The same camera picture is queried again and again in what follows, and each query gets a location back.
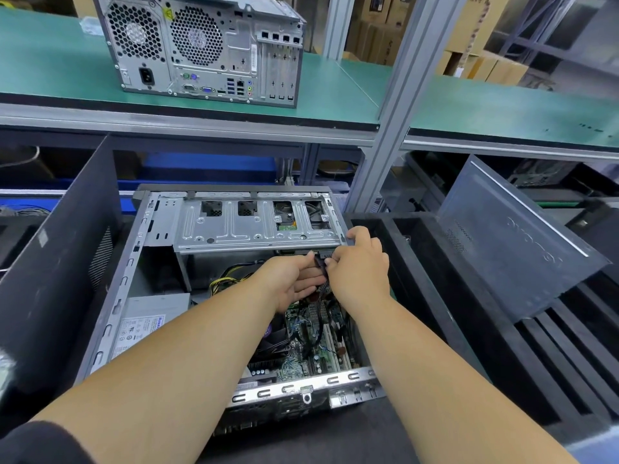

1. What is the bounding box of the green motherboard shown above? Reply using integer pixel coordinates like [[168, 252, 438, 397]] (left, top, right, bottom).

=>
[[246, 285, 373, 383]]

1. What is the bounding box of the grey computer case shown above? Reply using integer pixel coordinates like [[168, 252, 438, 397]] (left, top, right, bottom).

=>
[[72, 183, 388, 426]]

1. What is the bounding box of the yellow and black wire bundle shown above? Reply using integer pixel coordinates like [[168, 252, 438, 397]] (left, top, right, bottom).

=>
[[208, 260, 262, 298]]

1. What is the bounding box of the grey side panel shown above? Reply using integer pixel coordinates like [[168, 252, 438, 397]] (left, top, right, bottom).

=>
[[435, 154, 613, 325]]

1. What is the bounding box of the green upper shelf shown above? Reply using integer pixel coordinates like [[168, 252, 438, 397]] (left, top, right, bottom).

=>
[[0, 6, 619, 155]]

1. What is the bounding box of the silver backed desktop computer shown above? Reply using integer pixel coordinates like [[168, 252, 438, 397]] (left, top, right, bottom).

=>
[[92, 0, 308, 109]]

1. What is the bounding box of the person's black left sleeve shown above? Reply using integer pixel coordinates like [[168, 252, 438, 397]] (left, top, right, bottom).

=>
[[0, 420, 98, 464]]

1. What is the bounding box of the black upright side panel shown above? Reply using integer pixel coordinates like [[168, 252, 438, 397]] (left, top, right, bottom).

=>
[[0, 135, 122, 412]]

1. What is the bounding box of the person's right forearm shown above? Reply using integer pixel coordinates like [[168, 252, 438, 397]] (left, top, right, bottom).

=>
[[343, 295, 582, 464]]

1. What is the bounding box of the empty black foam tray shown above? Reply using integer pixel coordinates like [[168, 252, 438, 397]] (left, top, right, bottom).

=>
[[348, 212, 619, 445]]

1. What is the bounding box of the stack of cardboard boxes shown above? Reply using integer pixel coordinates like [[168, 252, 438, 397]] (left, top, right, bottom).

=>
[[343, 0, 533, 88]]

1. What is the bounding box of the person's left forearm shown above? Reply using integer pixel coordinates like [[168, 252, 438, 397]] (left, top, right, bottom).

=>
[[34, 285, 291, 464]]

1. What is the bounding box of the person's left hand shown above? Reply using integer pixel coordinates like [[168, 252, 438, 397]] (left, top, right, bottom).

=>
[[246, 251, 328, 315]]

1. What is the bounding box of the silver power supply unit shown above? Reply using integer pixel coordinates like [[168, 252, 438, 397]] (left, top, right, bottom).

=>
[[111, 293, 193, 362]]

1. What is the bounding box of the aluminium frame post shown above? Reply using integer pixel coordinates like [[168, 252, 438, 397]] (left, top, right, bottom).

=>
[[319, 0, 357, 62], [346, 0, 470, 213]]

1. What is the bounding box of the person's right hand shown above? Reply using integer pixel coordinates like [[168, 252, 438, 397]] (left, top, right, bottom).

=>
[[324, 225, 393, 320]]

